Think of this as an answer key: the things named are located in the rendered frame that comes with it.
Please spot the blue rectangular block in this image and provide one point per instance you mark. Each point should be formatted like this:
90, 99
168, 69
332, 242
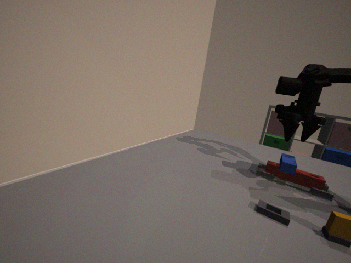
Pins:
287, 164

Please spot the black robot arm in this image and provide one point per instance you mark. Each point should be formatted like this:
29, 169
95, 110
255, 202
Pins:
310, 83

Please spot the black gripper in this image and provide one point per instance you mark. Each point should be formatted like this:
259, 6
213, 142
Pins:
304, 111

